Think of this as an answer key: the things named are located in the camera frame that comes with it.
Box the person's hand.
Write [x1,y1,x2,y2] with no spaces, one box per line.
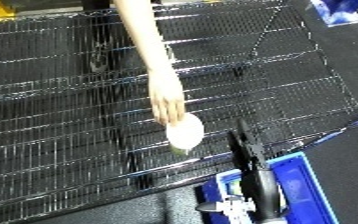
[145,68,188,127]

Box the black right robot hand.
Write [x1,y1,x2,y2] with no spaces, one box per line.
[193,118,290,224]

